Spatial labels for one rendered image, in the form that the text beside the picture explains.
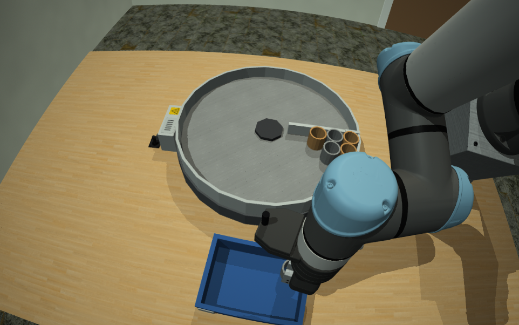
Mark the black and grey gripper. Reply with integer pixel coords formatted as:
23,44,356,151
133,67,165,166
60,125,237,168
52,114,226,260
254,208,352,295

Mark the grey metal sleeve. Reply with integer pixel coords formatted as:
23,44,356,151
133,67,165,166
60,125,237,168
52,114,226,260
280,260,289,278
320,141,340,165
325,128,343,146

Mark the grey round turntable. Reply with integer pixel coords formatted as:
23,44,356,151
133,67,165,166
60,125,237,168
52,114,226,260
148,66,361,226

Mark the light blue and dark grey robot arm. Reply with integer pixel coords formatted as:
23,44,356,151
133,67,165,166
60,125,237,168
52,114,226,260
303,0,519,261

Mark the bronze bushing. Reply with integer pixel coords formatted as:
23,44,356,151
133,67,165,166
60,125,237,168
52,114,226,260
341,131,359,147
307,126,327,151
339,143,357,156

